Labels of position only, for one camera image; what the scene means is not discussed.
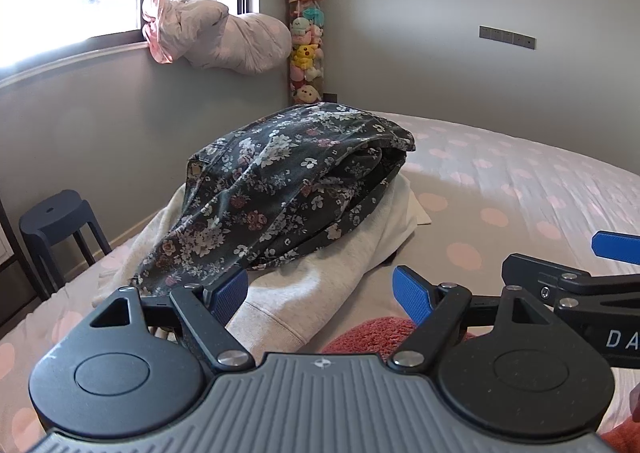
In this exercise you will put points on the pink bundled duvet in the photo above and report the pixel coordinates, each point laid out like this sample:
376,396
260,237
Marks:
225,38

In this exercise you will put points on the dark floral pants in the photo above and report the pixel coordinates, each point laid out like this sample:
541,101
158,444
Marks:
280,173

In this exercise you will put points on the red fluffy mat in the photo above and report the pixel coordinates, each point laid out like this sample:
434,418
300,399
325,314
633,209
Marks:
365,335

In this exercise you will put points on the grey wall switch panel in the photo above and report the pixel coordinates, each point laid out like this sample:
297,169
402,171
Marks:
507,37

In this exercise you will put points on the dark blue plastic stool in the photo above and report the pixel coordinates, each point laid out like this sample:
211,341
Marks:
55,213

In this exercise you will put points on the pale fleece sweatshirt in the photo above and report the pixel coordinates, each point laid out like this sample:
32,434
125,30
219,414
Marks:
310,293

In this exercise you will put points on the white folded cloth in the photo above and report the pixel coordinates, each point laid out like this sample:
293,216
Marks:
417,213

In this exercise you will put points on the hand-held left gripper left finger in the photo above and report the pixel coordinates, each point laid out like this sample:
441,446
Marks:
231,289

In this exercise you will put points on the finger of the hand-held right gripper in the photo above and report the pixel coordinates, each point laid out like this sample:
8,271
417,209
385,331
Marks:
550,278
610,243

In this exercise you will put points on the pink polka dot bed sheet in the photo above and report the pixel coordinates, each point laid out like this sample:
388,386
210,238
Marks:
500,173

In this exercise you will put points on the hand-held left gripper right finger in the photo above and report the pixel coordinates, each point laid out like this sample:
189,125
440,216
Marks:
412,293

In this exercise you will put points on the clear tube of plush toys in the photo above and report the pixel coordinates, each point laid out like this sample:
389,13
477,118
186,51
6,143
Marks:
306,58

